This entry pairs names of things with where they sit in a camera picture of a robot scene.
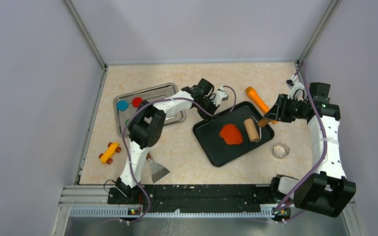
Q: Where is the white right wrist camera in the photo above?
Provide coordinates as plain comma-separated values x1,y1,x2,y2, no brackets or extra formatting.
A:
286,75,305,100

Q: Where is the red dough disc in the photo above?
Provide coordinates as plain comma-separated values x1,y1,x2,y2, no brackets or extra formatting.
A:
131,96,143,108

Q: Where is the blue dough disc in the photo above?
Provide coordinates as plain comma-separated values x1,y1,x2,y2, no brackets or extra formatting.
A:
116,100,129,112

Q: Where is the wooden handled metal scraper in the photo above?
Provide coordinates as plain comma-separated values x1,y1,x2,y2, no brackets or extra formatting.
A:
146,153,170,184

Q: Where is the black baking tray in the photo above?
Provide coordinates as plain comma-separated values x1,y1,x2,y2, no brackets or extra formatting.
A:
192,101,275,167

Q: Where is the wooden dough roller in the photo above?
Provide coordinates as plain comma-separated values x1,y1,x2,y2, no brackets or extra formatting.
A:
243,117,270,143

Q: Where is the orange-red dough piece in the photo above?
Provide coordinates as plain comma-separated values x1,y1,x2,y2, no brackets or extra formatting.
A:
219,124,243,145

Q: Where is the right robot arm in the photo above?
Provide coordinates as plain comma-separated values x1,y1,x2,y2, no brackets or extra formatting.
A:
264,80,356,217

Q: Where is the silver metal tray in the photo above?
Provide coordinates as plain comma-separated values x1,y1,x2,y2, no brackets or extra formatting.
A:
113,83,181,136

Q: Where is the orange toy carrot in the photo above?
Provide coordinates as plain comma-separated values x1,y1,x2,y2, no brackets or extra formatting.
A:
245,87,270,113

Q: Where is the yellow toy car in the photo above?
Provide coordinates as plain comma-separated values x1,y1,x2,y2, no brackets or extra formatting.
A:
99,142,122,165

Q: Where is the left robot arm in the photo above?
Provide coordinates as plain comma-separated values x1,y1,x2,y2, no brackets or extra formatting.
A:
116,79,229,203

